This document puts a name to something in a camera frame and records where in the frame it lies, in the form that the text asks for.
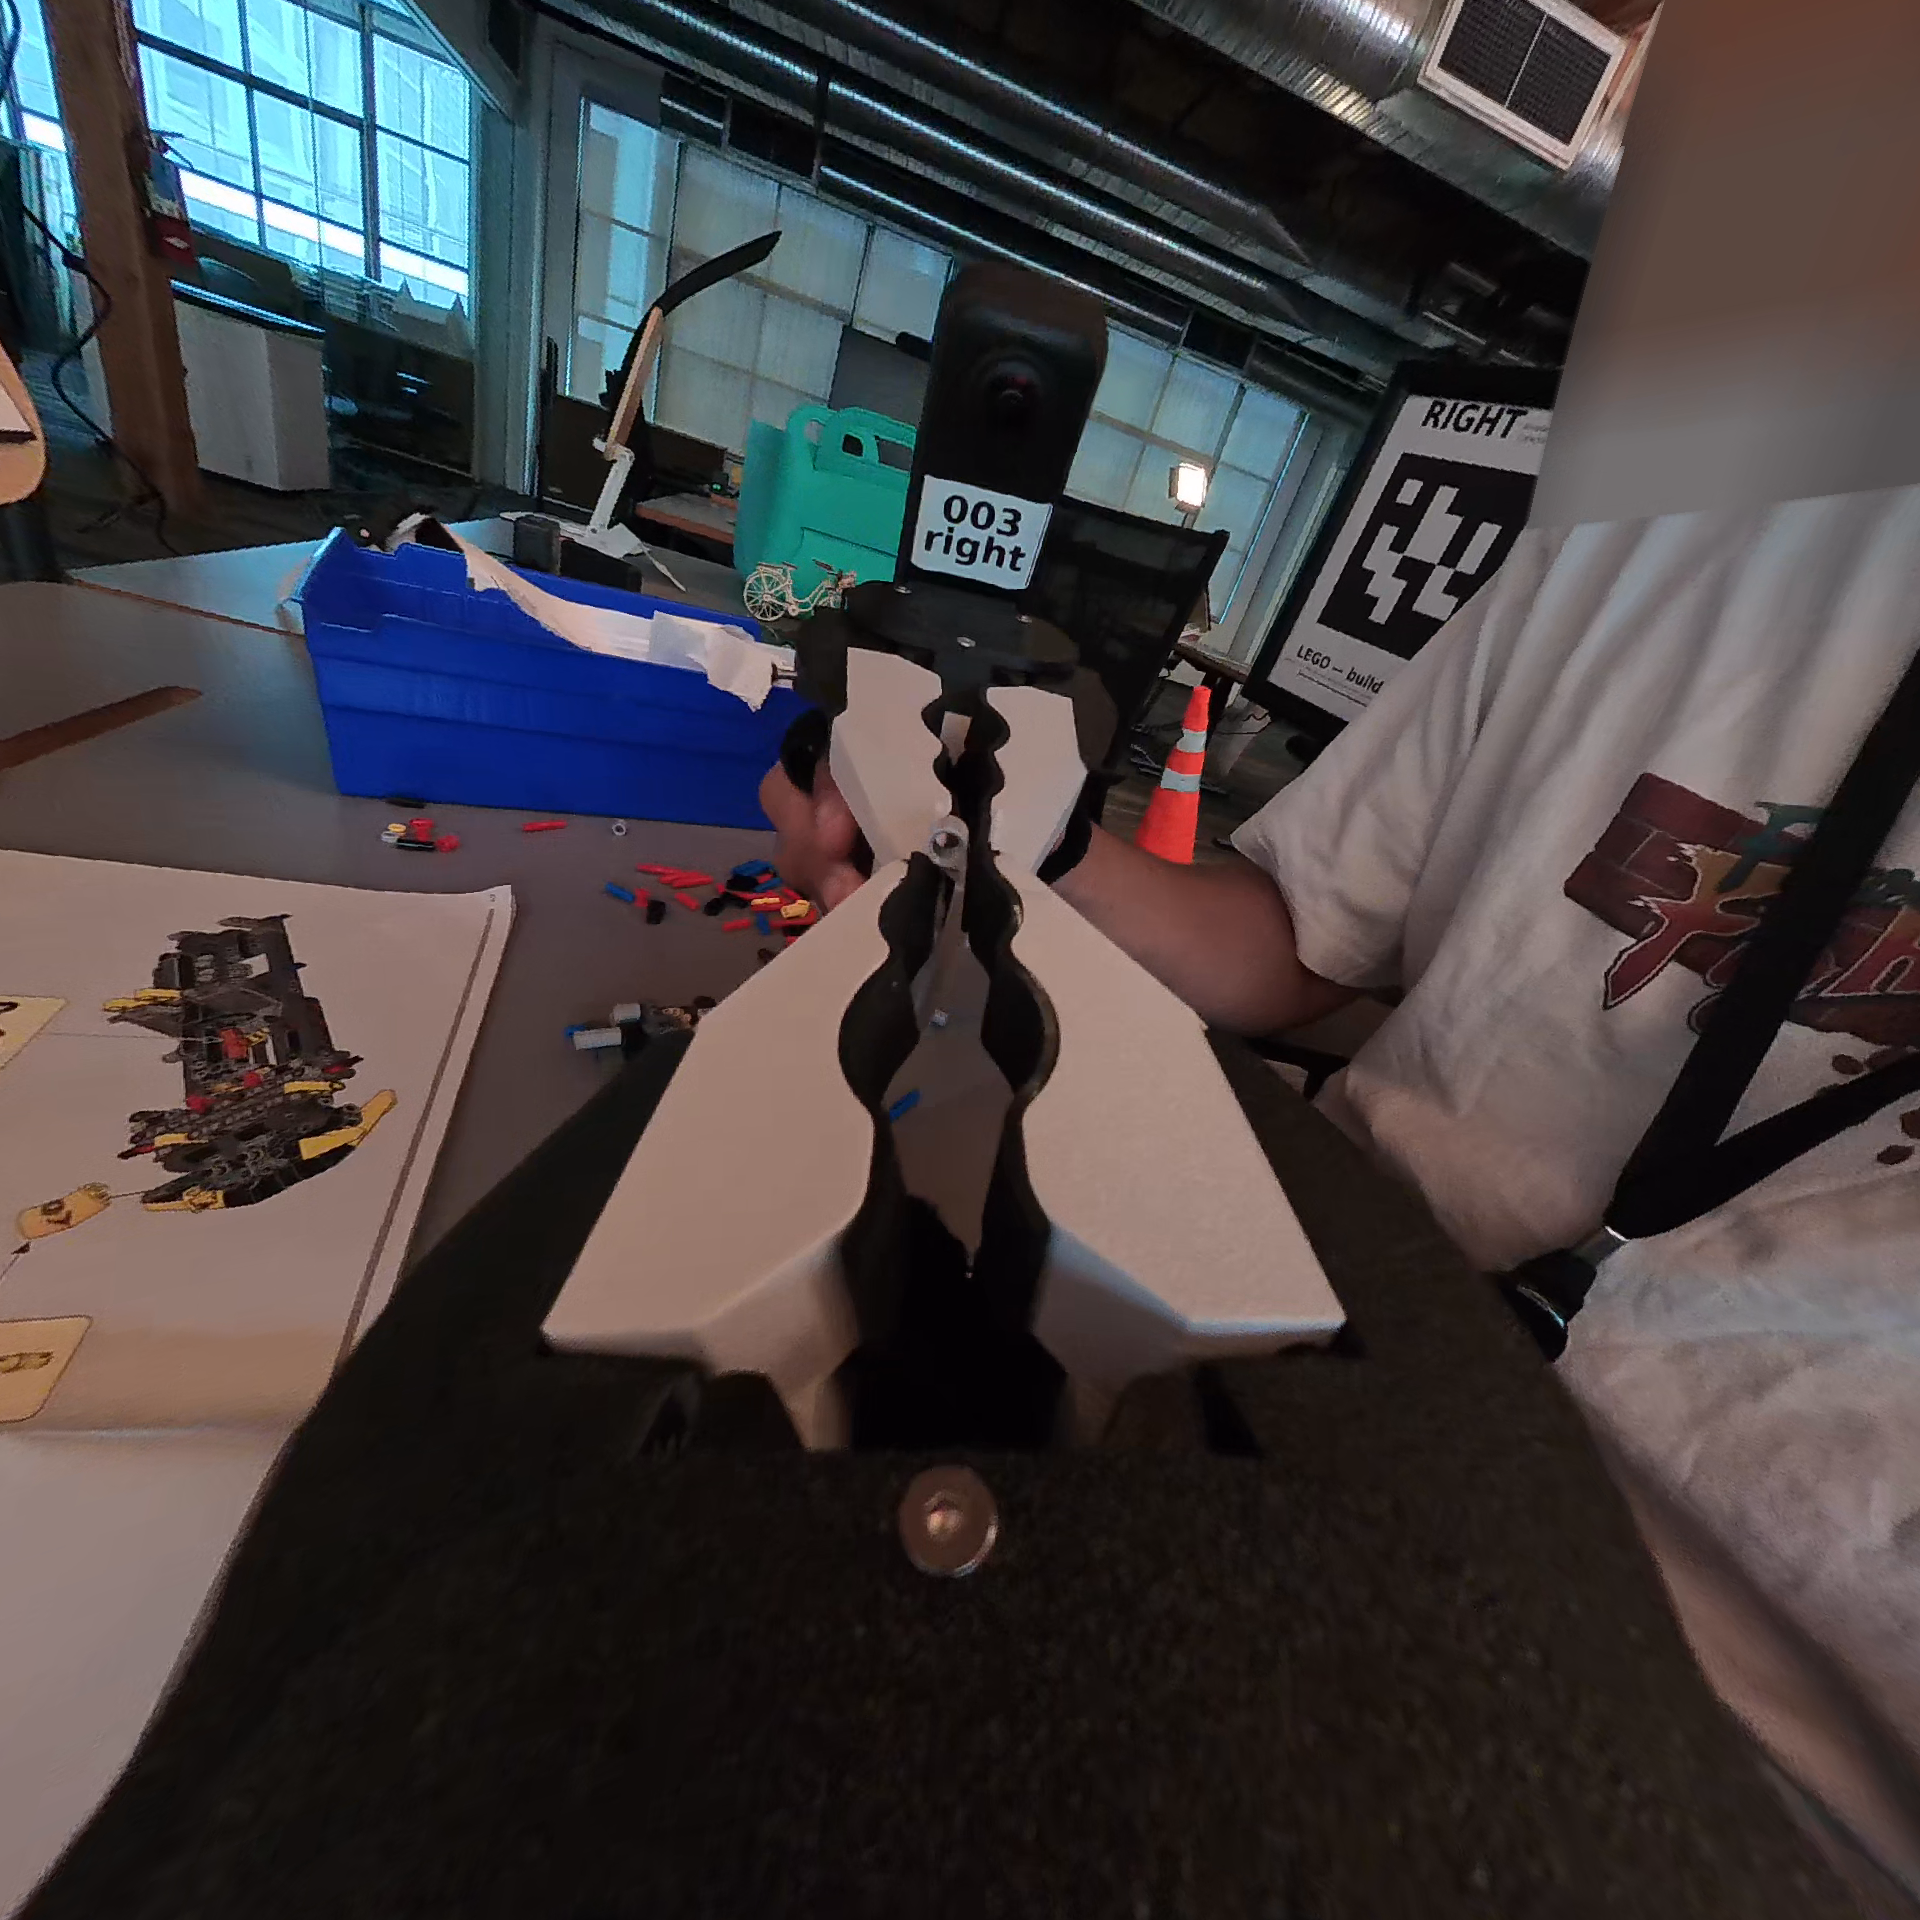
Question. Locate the black framed marker sign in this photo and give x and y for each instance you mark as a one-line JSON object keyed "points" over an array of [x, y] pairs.
{"points": [[1424, 556]]}

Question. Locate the person's right forearm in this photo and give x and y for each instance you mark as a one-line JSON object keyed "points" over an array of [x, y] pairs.
{"points": [[1201, 931]]}

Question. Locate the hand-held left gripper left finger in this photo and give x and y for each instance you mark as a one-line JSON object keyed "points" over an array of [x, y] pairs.
{"points": [[720, 1172]]}

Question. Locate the person in white shirt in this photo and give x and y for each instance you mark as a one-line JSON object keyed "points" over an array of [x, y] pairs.
{"points": [[1650, 750]]}

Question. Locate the black office chair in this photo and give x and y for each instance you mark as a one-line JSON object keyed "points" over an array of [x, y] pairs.
{"points": [[1155, 629]]}

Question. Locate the lego instruction booklet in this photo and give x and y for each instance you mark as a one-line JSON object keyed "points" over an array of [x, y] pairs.
{"points": [[374, 975]]}

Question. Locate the white plastic bag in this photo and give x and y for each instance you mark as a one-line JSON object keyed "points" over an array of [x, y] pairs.
{"points": [[598, 622]]}

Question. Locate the metal ceiling duct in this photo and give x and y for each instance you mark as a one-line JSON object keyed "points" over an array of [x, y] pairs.
{"points": [[1276, 61]]}

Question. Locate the pile of red blue pins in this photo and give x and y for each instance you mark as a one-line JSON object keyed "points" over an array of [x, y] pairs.
{"points": [[750, 893]]}

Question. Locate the small red black pin cluster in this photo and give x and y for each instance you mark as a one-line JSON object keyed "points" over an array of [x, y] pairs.
{"points": [[420, 835]]}

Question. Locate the small toy bicycle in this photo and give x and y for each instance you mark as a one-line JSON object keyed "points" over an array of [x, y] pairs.
{"points": [[795, 592]]}

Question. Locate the orange traffic cone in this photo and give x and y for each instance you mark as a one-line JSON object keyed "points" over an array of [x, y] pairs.
{"points": [[1177, 781]]}

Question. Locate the teal plastic carry case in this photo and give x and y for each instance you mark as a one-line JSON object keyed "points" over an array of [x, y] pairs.
{"points": [[819, 494]]}

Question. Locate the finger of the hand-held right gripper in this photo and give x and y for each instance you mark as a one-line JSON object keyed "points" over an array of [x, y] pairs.
{"points": [[1043, 781], [884, 765]]}

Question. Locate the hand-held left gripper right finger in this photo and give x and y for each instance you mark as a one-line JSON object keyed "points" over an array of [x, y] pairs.
{"points": [[1170, 1172]]}

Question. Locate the wooden pillar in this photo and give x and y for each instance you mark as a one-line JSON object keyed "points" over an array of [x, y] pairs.
{"points": [[118, 224]]}

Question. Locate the white air vent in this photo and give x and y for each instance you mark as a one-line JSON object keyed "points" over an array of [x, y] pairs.
{"points": [[1523, 68]]}

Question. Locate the white cabinet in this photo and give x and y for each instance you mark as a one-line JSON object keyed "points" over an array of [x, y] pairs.
{"points": [[254, 389]]}

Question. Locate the blue plastic bin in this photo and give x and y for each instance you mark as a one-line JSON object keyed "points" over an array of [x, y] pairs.
{"points": [[523, 720]]}

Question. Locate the person's right hand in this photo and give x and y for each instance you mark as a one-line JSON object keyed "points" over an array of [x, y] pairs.
{"points": [[819, 839]]}

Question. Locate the bright work light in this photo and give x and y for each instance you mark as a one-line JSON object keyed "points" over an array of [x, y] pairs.
{"points": [[1188, 488]]}

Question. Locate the small black box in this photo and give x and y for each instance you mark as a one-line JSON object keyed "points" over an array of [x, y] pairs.
{"points": [[534, 540]]}

